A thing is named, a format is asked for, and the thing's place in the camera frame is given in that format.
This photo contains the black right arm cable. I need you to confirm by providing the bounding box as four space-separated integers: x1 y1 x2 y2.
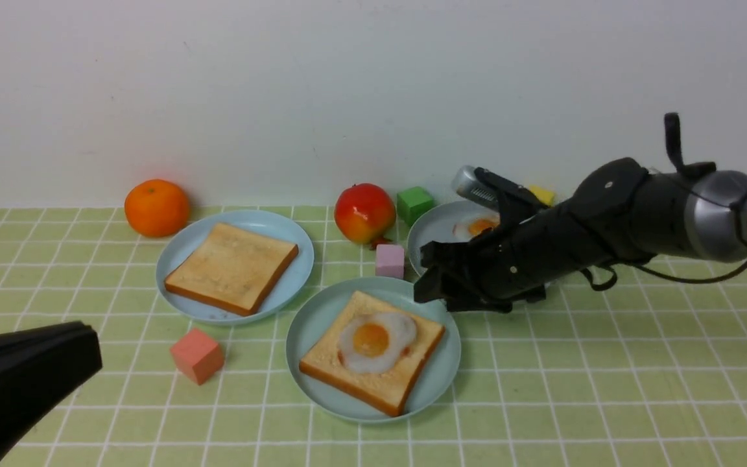
578 112 747 291

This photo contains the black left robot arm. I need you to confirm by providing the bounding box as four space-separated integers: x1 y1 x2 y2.
0 321 102 461

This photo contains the fried egg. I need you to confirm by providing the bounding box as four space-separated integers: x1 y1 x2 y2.
453 215 500 242
337 311 418 374

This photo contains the light blue left plate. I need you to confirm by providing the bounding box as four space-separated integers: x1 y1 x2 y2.
155 210 314 326

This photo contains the orange fruit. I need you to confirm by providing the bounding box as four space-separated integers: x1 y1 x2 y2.
124 178 191 237

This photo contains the grey right plate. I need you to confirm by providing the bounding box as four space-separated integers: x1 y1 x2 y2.
405 200 500 278

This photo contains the yellow cube block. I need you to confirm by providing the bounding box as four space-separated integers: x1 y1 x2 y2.
528 186 556 207

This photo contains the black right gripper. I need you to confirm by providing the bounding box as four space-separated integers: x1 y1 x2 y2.
413 203 608 313

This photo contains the red pomegranate fruit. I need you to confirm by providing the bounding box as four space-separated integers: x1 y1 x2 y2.
334 183 396 250

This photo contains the pink cube block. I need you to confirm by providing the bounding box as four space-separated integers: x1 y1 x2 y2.
375 243 405 279

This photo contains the teal centre plate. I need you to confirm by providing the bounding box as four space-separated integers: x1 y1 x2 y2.
287 277 460 423

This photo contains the salmon red cube block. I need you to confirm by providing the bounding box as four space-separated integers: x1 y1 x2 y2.
169 328 225 385

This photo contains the toast slice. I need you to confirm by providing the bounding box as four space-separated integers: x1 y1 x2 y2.
163 222 300 317
298 291 445 418

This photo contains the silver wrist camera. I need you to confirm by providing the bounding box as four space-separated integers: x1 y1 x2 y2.
451 165 549 215

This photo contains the green cube block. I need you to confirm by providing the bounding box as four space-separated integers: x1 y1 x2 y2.
396 186 436 227

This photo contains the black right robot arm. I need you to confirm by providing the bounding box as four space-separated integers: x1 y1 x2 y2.
413 158 747 313

